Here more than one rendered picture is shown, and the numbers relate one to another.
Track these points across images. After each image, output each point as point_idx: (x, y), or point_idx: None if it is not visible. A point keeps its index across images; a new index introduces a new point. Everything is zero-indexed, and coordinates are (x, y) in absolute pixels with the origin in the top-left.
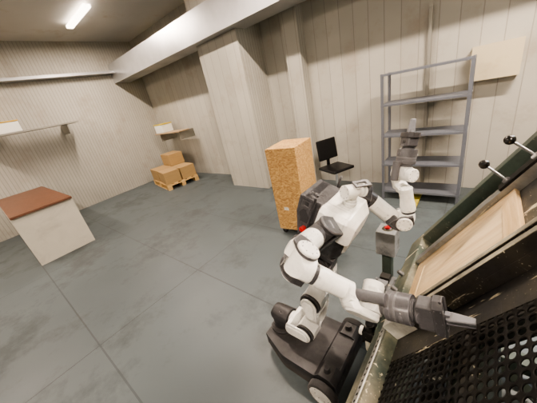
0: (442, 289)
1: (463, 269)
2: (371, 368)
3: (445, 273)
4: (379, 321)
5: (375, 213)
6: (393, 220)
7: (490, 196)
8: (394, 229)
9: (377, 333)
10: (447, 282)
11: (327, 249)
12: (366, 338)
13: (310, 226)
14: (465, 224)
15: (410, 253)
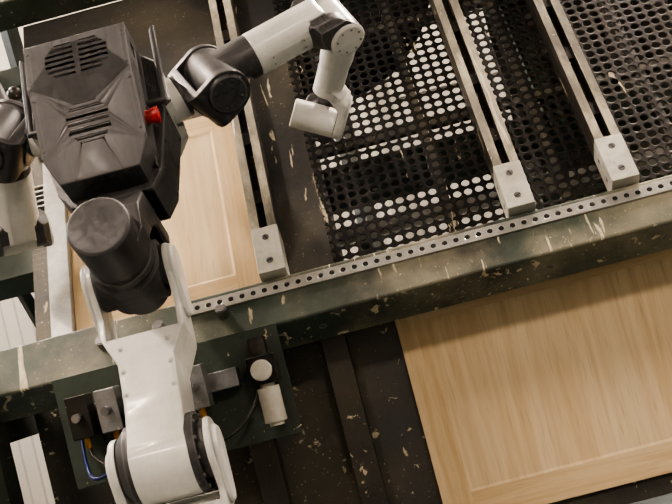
0: (261, 153)
1: (240, 131)
2: (363, 258)
3: (182, 223)
4: (248, 327)
5: (32, 196)
6: (44, 213)
7: (45, 177)
8: (49, 238)
9: (281, 308)
10: (252, 148)
11: (176, 174)
12: (277, 369)
13: (231, 40)
14: (66, 220)
15: (9, 377)
